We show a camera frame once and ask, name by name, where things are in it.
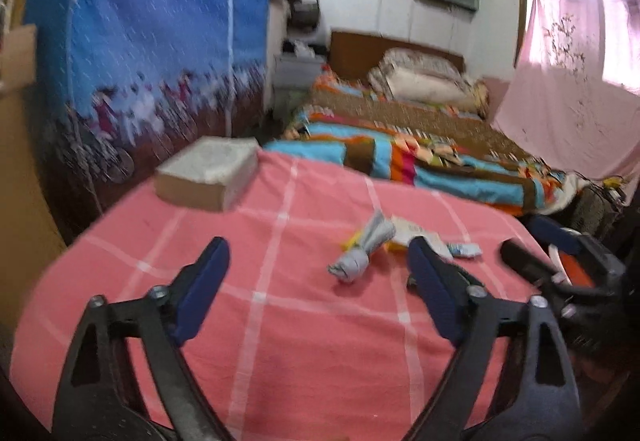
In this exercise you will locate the wooden cabinet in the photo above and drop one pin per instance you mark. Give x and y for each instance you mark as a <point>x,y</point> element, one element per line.
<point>25,171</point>

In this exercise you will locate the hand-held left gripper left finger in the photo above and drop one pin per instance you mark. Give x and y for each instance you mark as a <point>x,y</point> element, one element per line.
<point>200,293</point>

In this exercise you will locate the colourful patterned bedspread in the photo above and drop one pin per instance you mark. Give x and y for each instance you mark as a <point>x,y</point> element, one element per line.
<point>400,141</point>

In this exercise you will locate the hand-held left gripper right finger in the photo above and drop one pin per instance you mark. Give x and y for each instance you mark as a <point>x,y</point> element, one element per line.
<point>432,293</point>

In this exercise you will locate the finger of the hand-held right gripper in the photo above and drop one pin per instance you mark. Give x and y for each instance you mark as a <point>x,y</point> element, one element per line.
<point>525,261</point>
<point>585,253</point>

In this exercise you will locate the cream folded quilt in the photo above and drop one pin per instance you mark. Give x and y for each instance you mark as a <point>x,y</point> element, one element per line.
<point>425,88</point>

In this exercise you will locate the brown cardboard box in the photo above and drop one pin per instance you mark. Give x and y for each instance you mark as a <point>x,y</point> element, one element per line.
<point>200,171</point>

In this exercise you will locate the grey bedside cabinet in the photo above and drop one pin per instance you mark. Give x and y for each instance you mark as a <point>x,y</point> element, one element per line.
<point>297,76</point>

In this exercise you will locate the folded floral quilt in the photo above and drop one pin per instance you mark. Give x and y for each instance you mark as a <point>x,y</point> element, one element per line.
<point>420,61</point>

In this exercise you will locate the small blue white wrapper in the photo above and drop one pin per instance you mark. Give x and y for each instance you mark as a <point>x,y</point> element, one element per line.
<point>462,250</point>

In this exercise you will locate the grey hanging tote bag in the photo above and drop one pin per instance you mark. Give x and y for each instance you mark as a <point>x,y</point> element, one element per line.
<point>305,13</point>

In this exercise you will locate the blue dotted cloth wardrobe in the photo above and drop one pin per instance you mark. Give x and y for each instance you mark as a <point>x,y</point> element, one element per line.
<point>150,21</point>

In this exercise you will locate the pink hanging sheet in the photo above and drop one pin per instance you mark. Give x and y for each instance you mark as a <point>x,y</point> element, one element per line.
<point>565,96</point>

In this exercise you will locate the yellow white sock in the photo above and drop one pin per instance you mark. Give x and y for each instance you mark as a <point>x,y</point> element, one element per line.
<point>415,228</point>

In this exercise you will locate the yellow wrapper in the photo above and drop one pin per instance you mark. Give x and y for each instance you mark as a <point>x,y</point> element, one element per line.
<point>387,246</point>

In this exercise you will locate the black electric fan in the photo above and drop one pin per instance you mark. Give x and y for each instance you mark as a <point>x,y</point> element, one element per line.
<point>592,211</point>

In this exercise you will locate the white tissue box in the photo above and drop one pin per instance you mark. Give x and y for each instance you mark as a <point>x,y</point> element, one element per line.
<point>304,50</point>

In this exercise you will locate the blue grey sock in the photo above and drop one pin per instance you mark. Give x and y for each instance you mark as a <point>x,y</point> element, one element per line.
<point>357,256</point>

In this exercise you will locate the dark cloth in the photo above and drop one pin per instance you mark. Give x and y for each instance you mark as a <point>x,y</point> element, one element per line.
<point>320,50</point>

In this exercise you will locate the pink checked blanket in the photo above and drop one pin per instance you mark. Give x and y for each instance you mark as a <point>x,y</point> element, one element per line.
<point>300,346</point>

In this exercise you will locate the brown wooden headboard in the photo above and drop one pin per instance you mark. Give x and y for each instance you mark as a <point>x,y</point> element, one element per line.
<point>355,56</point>

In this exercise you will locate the orange bucket with white rim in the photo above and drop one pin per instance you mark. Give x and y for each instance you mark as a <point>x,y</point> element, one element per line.
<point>575,273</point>

